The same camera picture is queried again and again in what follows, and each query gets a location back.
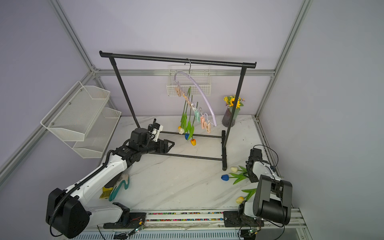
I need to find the lilac clip hanger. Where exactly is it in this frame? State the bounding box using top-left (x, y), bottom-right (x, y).
top-left (175, 64), bottom-right (217, 137)

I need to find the pale yellow tulip right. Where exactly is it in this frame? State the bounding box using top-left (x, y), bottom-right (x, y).
top-left (236, 188), bottom-right (257, 204)

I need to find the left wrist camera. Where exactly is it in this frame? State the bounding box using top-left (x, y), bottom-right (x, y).
top-left (148, 119), bottom-right (164, 142)

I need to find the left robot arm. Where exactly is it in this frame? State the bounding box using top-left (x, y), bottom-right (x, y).
top-left (46, 128), bottom-right (175, 239)

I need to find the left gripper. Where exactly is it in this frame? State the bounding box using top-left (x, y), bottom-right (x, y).
top-left (139, 139), bottom-right (175, 156)

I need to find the white wire wall basket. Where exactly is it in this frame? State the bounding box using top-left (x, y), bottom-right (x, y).
top-left (167, 65), bottom-right (212, 97)

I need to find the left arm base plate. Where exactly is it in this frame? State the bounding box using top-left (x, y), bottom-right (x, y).
top-left (103, 203), bottom-right (147, 229)

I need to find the white mesh two-tier shelf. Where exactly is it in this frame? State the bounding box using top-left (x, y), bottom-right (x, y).
top-left (41, 82), bottom-right (122, 159)

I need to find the yellow tulip group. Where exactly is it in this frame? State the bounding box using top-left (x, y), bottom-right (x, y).
top-left (190, 116), bottom-right (197, 146)

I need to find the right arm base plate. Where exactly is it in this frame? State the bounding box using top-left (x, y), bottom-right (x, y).
top-left (223, 211), bottom-right (264, 228)

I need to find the teal green glove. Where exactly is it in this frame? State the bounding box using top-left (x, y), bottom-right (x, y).
top-left (109, 174), bottom-right (130, 202)

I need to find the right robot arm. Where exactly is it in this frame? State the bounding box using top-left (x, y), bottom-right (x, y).
top-left (242, 145), bottom-right (293, 226)

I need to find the black clothes rack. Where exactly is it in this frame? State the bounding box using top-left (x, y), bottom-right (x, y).
top-left (99, 51), bottom-right (257, 171)

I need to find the sunflower bouquet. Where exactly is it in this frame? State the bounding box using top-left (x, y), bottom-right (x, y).
top-left (224, 95), bottom-right (245, 109)

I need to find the blue tulip group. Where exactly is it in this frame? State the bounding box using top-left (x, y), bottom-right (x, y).
top-left (184, 95), bottom-right (194, 141)
top-left (221, 172), bottom-right (249, 185)

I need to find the dark ribbed vase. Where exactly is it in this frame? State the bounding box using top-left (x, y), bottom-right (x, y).
top-left (222, 108), bottom-right (240, 127)

